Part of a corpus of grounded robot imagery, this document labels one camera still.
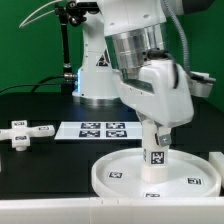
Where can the white front rail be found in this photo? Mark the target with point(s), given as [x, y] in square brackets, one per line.
[113, 211]

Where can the white cross-shaped table base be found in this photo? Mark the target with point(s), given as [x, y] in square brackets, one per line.
[20, 134]

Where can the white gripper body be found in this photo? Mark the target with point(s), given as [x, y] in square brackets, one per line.
[160, 92]

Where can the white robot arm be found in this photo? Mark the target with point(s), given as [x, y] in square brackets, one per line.
[134, 32]

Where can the white round table top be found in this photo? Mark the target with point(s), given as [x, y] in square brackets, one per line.
[172, 174]

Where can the white marker tag sheet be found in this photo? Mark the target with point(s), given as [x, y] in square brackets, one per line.
[99, 131]

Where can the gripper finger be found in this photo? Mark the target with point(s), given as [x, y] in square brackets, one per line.
[163, 135]

